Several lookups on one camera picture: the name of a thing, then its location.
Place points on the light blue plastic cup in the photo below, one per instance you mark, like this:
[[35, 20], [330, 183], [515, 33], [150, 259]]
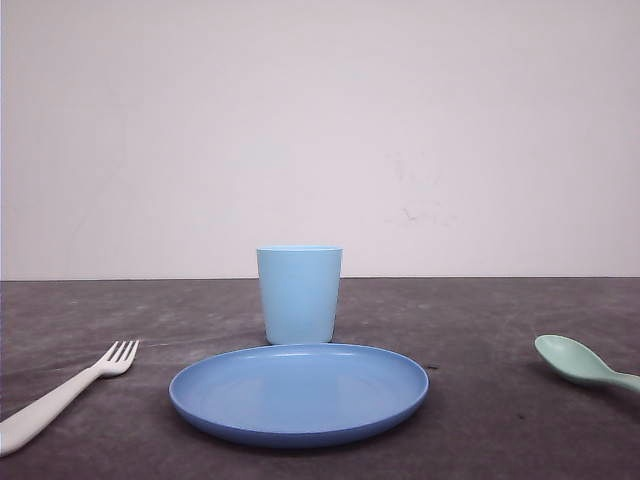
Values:
[[299, 286]]

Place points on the mint green plastic spoon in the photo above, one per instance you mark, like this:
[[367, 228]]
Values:
[[578, 364]]

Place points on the white plastic fork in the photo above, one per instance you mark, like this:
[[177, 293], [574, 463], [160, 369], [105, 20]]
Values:
[[24, 425]]

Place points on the blue plastic plate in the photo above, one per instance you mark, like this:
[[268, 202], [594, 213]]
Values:
[[299, 396]]

